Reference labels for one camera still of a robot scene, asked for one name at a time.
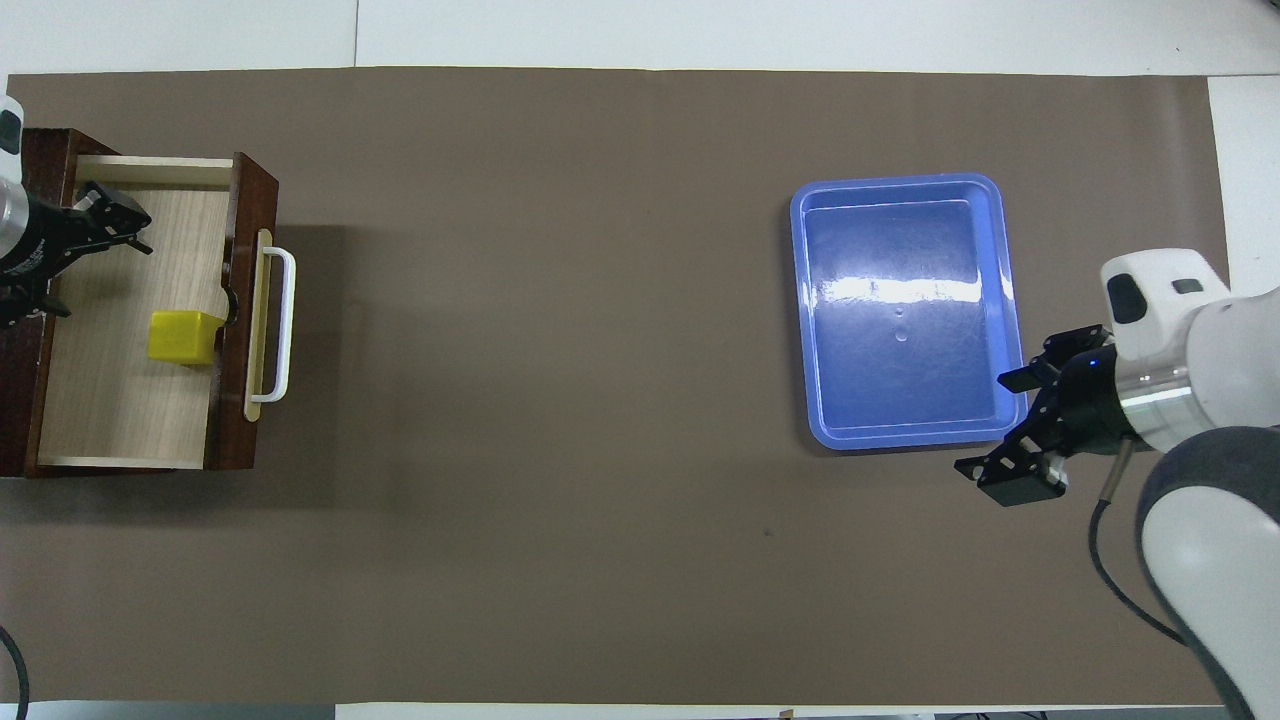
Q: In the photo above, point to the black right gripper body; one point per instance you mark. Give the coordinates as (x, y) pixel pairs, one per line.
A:
(1085, 400)

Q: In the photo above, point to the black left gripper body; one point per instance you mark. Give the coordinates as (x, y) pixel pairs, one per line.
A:
(45, 240)

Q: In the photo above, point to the yellow cube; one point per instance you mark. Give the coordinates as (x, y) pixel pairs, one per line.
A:
(182, 337)

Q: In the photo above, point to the dark wooden drawer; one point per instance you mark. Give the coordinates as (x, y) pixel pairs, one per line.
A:
(120, 410)

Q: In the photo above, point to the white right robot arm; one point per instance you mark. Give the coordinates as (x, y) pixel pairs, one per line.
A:
(1220, 360)

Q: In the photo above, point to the dark wooden drawer cabinet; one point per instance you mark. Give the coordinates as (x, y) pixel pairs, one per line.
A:
(18, 420)

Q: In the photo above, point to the blue plastic tray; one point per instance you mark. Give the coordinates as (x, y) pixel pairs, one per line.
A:
(905, 320)

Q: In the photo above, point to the brown paper table mat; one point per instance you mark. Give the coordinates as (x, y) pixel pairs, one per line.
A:
(550, 400)

